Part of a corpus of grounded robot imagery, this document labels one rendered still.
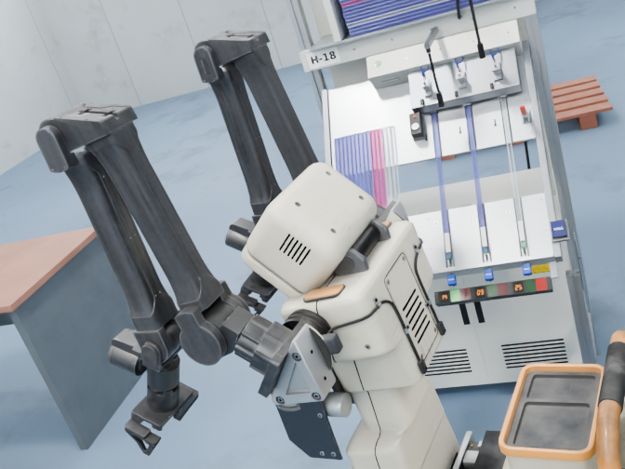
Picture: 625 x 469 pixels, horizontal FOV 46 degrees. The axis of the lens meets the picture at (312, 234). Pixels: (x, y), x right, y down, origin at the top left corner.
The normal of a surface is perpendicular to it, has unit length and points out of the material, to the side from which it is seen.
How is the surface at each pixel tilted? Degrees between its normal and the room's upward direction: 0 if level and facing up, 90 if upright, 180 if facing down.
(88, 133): 89
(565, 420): 0
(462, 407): 0
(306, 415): 90
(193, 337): 89
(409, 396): 82
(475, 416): 0
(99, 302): 90
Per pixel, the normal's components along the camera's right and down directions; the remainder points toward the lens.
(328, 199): 0.44, -0.65
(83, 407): 0.92, -0.16
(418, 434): 0.81, -0.20
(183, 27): -0.23, 0.44
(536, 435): -0.29, -0.88
